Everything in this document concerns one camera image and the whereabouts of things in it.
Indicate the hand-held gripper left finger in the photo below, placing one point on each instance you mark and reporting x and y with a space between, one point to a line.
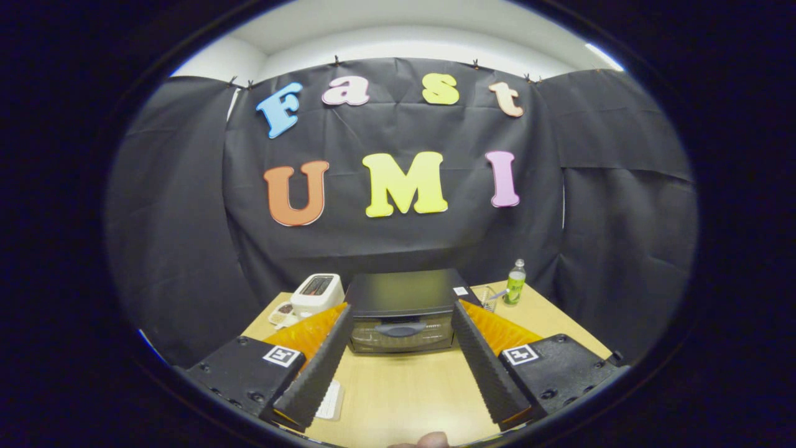
320 367

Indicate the black backdrop cloth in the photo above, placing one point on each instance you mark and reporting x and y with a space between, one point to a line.
404 242

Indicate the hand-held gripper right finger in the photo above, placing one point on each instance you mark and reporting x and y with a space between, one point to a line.
488 373

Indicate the white pop-up toaster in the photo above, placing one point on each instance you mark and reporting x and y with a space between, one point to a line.
317 292

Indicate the clear drinking glass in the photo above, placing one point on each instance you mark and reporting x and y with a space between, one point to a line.
488 298

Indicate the green label plastic bottle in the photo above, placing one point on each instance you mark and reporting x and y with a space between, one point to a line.
515 286

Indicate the black toaster oven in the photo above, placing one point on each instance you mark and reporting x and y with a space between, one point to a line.
401 292

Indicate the white food tray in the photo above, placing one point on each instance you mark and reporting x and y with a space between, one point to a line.
331 401

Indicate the small dish of snacks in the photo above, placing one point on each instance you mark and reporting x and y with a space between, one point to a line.
283 314

